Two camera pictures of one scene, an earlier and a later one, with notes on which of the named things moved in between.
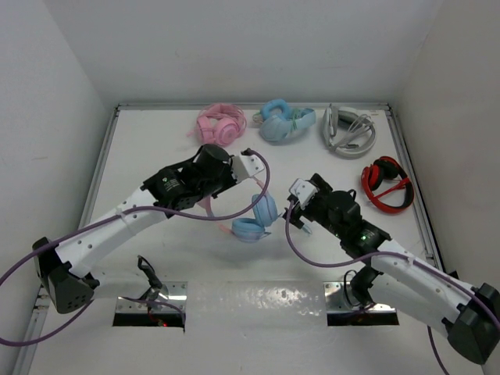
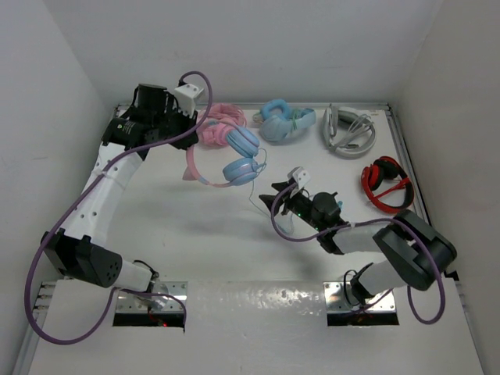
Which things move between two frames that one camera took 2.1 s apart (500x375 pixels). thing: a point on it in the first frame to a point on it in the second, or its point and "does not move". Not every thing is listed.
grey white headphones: (347, 131) does not move
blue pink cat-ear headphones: (249, 230) to (237, 172)
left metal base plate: (169, 298) does not move
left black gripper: (230, 177) to (173, 109)
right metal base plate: (339, 299) does not move
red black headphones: (383, 176) does not move
